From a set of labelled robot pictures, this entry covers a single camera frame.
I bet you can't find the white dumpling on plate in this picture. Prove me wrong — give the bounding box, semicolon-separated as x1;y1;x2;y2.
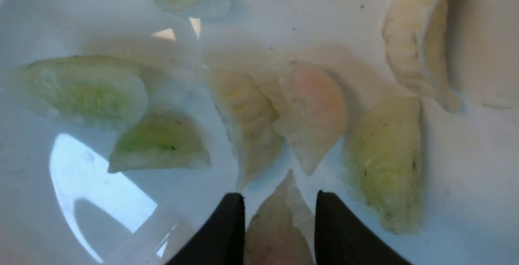
206;71;283;191
382;0;462;113

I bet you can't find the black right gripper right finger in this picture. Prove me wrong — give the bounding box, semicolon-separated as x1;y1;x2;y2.
315;190;410;265

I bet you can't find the pink dumpling on plate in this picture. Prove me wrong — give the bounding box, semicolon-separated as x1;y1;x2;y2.
274;61;348;176

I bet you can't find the white square plate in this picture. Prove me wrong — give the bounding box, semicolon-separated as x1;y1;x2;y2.
1;0;518;265

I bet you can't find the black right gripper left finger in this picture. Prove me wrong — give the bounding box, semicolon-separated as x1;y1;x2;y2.
166;193;245;265

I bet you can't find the pink dumpling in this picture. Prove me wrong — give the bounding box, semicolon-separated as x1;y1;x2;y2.
274;61;348;176
244;170;315;265

